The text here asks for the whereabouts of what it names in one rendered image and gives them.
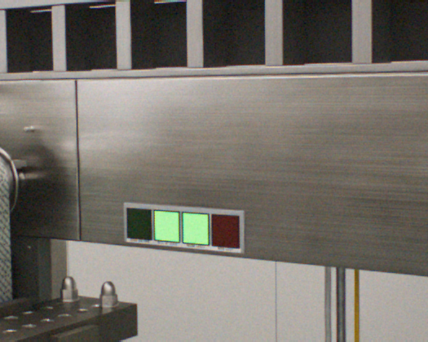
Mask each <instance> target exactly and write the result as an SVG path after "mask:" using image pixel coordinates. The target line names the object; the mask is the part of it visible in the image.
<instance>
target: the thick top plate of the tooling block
mask: <svg viewBox="0 0 428 342"><path fill-rule="evenodd" d="M78 296H79V298H80V299H79V300H75V301H62V300H60V297H59V298H55V299H52V300H47V301H43V302H40V303H36V304H34V305H33V308H32V309H27V310H24V311H21V312H18V313H13V314H9V315H6V316H3V317H0V342H51V335H55V334H58V333H61V332H64V331H68V330H72V329H74V328H77V327H81V326H85V325H87V324H95V325H99V342H119V341H122V340H126V339H129V338H131V337H134V336H137V335H138V304H137V303H132V302H126V301H120V300H119V301H118V303H119V305H118V306H116V307H101V306H99V298H98V297H92V296H81V295H78Z"/></svg>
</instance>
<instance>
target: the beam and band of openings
mask: <svg viewBox="0 0 428 342"><path fill-rule="evenodd" d="M164 1H173V2H164ZM110 5H116V6H110ZM99 6H107V7H99ZM44 10H52V11H44ZM34 11H41V12H34ZM417 61H428V0H184V1H175V0H0V81H23V80H63V79H102V78H141V77H219V76H258V75H298V74H337V73H347V74H377V73H416V72H428V62H425V63H395V64H392V63H391V62H417ZM328 63H335V64H328ZM240 65H266V66H244V67H227V66H240ZM181 67H187V68H181ZM92 69H117V70H94V71H92ZM34 71H54V72H34Z"/></svg>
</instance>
